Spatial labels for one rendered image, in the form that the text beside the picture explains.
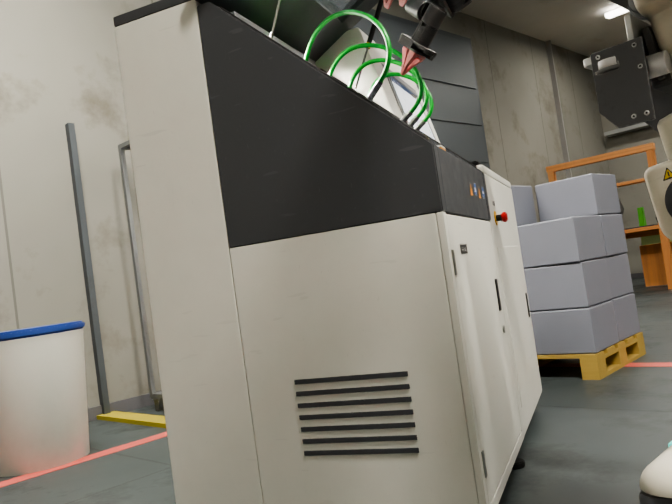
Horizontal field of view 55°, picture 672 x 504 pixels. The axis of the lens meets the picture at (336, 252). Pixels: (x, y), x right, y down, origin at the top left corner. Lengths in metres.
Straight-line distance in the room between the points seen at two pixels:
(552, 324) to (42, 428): 2.50
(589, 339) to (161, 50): 2.43
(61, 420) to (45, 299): 1.23
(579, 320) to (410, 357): 1.98
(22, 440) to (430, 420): 2.16
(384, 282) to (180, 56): 0.84
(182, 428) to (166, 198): 0.63
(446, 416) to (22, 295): 3.20
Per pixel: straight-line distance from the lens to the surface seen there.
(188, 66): 1.85
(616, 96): 1.40
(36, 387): 3.23
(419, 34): 1.91
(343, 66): 2.40
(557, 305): 3.46
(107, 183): 4.61
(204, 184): 1.76
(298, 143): 1.63
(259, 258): 1.67
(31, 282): 4.32
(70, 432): 3.32
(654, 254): 9.20
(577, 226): 3.41
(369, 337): 1.56
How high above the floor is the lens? 0.67
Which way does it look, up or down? 2 degrees up
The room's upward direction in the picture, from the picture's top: 8 degrees counter-clockwise
